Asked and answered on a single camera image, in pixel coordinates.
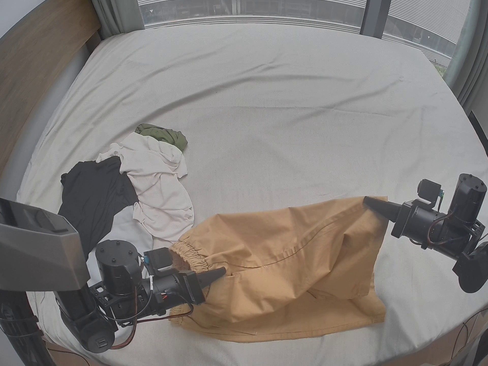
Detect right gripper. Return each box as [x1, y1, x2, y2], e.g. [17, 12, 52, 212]
[391, 201, 439, 249]

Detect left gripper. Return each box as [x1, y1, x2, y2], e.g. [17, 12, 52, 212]
[152, 270, 206, 314]

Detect tan shorts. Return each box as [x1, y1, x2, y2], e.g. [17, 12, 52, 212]
[168, 195, 389, 343]

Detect bed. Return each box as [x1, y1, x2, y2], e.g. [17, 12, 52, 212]
[0, 0, 488, 363]

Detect pale blue garment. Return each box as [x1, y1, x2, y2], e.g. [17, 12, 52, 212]
[82, 208, 161, 281]

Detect cream garment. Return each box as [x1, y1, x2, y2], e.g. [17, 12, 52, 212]
[95, 133, 196, 243]

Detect black garment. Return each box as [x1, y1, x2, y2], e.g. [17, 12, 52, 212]
[57, 157, 139, 252]

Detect olive green garment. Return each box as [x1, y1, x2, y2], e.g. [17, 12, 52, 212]
[135, 124, 188, 152]

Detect grey-green curtain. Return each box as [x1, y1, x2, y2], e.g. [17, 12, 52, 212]
[442, 0, 488, 108]
[83, 0, 145, 39]

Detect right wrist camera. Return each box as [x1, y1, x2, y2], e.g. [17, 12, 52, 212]
[417, 179, 445, 207]

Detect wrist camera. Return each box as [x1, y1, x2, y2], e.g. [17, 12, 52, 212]
[143, 247, 178, 277]
[417, 179, 445, 207]

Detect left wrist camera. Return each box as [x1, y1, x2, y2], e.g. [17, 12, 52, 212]
[143, 247, 178, 277]

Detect black cable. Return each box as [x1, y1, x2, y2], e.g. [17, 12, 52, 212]
[455, 311, 488, 365]

